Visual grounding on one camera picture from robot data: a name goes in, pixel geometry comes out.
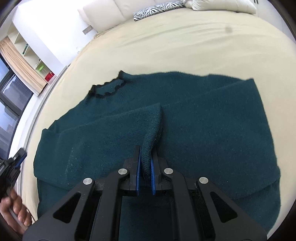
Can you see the zebra print pillow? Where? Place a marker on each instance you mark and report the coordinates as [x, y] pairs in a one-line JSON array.
[[157, 9]]

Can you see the red box on shelf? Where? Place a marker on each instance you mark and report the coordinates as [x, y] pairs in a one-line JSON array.
[[49, 76]]

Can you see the dark teal knit sweater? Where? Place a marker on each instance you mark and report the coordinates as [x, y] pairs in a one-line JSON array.
[[223, 177]]

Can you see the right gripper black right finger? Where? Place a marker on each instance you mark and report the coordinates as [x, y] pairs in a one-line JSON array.
[[159, 183]]

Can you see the person's left hand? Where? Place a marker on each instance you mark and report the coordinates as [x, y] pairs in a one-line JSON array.
[[15, 213]]

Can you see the white wall shelf unit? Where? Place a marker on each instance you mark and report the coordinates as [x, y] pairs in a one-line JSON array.
[[22, 47]]

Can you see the beige curtain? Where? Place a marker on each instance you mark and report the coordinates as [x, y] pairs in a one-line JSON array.
[[20, 66]]

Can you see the cream padded headboard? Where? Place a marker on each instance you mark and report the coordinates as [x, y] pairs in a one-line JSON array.
[[105, 14]]

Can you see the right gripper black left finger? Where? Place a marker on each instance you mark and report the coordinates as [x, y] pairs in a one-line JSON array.
[[130, 186]]

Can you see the dark framed window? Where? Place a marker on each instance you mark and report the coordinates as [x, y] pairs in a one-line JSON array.
[[14, 96]]

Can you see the wall power socket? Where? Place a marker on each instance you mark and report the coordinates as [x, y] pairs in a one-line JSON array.
[[87, 30]]

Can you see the white crumpled duvet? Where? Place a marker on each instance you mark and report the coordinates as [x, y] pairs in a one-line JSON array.
[[239, 6]]

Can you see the cream bed mattress sheet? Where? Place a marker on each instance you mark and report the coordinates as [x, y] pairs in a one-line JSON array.
[[204, 43]]

